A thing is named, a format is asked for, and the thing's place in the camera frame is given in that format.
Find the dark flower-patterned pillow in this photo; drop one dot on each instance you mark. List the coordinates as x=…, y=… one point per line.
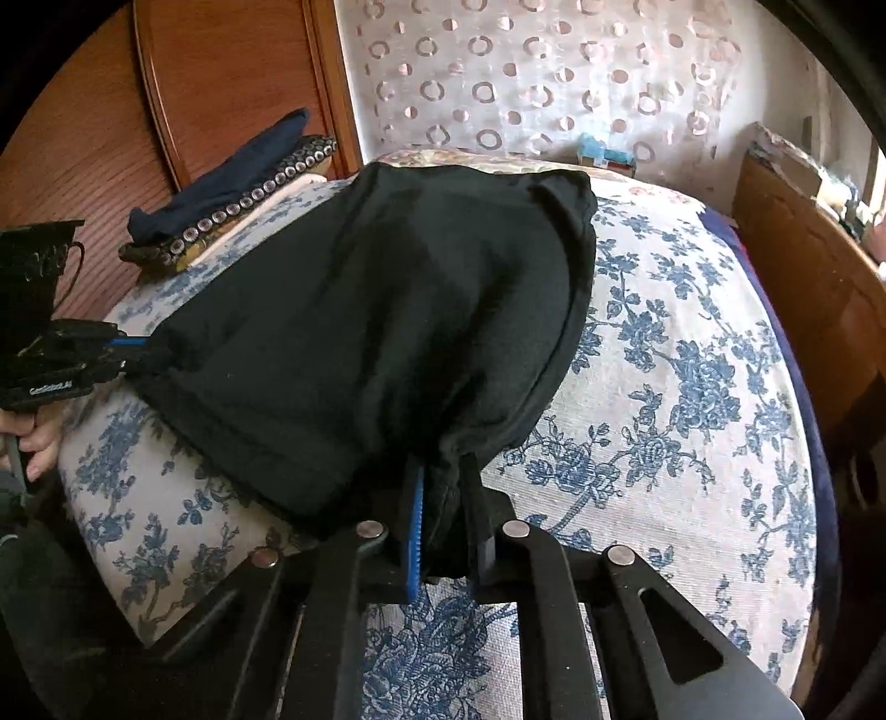
x=228, y=214

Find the stack of books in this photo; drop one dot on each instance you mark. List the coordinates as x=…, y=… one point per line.
x=782, y=159

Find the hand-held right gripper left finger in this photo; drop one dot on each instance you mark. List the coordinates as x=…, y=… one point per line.
x=415, y=547

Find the black printed t-shirt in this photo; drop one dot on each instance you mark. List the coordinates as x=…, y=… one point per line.
x=381, y=311

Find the circle-patterned sheer curtain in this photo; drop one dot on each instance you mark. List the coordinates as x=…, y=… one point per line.
x=519, y=69

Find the long wooden cabinet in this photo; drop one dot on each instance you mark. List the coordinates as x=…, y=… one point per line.
x=817, y=277

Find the bed with blue floral sheet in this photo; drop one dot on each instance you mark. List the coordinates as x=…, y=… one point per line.
x=692, y=381

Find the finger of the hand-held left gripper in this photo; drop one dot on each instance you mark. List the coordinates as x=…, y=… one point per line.
x=104, y=360
x=90, y=331

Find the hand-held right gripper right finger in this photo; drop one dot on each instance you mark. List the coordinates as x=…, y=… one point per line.
x=477, y=547

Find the folded navy blanket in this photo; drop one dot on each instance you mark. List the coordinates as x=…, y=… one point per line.
x=228, y=180

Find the person's left hand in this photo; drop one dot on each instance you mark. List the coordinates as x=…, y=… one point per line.
x=41, y=443

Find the blue plastic bag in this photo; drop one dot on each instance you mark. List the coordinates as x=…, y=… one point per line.
x=595, y=147

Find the wooden headboard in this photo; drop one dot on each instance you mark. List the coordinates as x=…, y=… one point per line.
x=207, y=69

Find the small cardboard box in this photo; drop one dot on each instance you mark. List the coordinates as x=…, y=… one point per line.
x=612, y=166

